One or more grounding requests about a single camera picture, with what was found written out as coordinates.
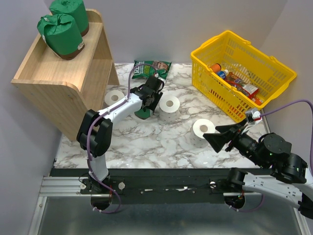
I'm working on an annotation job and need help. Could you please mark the wooden shelf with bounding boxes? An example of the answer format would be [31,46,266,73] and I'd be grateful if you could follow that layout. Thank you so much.
[11,9,119,141]

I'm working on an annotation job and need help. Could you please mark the red white box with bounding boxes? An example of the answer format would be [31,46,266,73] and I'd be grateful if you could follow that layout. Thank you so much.
[242,84,259,99]

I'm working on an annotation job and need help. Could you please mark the white dotted roll middle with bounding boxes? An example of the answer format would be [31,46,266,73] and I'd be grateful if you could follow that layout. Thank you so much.
[159,95,180,123]

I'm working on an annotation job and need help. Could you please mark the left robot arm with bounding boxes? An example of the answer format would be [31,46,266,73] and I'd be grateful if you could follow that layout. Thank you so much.
[76,75,166,193]

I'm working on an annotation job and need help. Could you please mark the blue label bottle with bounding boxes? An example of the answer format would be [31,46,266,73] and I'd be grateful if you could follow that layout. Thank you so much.
[216,70,229,80]

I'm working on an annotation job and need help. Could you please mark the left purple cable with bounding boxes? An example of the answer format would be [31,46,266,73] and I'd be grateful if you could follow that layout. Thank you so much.
[83,63,162,214]

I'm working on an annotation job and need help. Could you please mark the purple cable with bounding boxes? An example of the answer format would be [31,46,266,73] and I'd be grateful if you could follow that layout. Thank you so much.
[228,99,313,213]
[83,63,162,214]

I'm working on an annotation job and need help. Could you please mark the white dotted roll left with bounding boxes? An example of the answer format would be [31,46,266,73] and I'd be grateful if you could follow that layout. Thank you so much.
[104,90,125,106]

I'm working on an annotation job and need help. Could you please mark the white dotted roll right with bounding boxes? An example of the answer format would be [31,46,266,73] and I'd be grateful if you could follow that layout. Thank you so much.
[190,118,215,148]

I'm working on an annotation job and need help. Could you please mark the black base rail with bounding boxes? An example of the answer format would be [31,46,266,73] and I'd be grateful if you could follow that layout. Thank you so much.
[80,168,242,205]

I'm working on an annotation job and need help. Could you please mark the white dotted roll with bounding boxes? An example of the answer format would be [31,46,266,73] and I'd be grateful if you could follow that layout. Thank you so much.
[159,95,180,123]
[104,90,125,106]
[190,118,215,148]

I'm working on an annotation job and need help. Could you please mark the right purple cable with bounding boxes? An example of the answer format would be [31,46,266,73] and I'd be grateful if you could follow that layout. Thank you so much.
[228,99,313,213]

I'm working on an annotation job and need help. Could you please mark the green roll with picture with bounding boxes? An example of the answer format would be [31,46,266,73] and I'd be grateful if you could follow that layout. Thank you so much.
[134,108,153,120]

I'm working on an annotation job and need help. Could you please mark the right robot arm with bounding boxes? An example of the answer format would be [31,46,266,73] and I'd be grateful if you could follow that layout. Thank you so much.
[203,120,313,219]

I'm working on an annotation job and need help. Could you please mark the green chips bag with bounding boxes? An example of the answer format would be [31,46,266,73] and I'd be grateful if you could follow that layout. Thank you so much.
[132,60,172,80]

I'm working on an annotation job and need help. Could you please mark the yellow plastic basket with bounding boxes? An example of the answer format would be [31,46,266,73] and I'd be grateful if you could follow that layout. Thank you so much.
[191,30,297,122]

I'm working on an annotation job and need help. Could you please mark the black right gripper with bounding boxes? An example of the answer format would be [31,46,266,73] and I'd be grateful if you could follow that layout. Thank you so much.
[202,117,268,168]

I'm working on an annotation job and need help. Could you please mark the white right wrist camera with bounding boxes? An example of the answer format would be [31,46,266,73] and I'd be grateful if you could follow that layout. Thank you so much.
[243,108,262,133]

